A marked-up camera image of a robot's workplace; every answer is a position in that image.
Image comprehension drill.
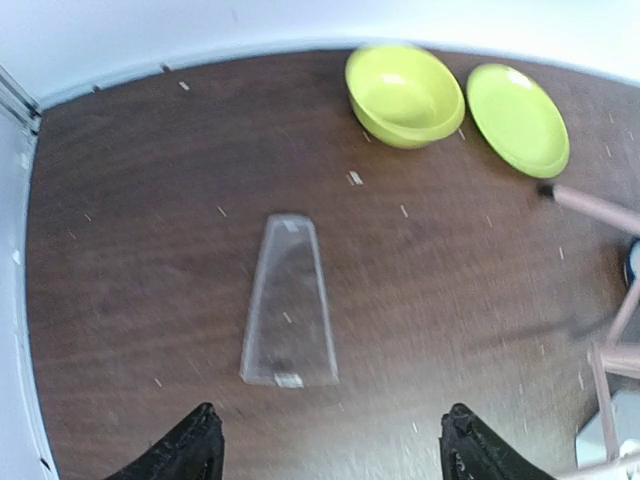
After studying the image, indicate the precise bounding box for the pink music stand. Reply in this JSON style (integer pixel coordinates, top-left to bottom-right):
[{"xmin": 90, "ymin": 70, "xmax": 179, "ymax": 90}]
[{"xmin": 537, "ymin": 182, "xmax": 640, "ymax": 476}]

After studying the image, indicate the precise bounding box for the clear metronome cover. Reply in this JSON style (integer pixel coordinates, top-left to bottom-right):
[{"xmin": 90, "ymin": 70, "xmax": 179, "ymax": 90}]
[{"xmin": 239, "ymin": 213, "xmax": 339, "ymax": 389}]

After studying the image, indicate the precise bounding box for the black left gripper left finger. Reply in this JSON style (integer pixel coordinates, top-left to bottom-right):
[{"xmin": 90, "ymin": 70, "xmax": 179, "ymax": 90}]
[{"xmin": 107, "ymin": 402, "xmax": 225, "ymax": 480}]

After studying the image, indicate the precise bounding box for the small green bowl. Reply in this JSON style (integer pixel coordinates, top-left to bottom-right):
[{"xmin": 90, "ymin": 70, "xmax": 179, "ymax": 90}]
[{"xmin": 345, "ymin": 45, "xmax": 465, "ymax": 149}]

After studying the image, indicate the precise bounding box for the grey metronome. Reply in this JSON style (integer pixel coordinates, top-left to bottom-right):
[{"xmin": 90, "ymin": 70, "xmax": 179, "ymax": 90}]
[{"xmin": 575, "ymin": 390, "xmax": 640, "ymax": 468}]

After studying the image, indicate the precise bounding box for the green plate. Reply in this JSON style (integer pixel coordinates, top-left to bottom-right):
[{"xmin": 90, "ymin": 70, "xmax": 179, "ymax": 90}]
[{"xmin": 466, "ymin": 63, "xmax": 570, "ymax": 179}]

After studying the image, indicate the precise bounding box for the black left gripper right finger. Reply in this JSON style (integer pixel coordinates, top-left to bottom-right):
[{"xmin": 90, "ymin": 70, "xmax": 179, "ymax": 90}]
[{"xmin": 439, "ymin": 403, "xmax": 554, "ymax": 480}]

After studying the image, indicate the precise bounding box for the white bowl dark outside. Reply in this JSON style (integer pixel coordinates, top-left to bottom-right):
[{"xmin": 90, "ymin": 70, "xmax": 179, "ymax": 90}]
[{"xmin": 623, "ymin": 237, "xmax": 640, "ymax": 288}]

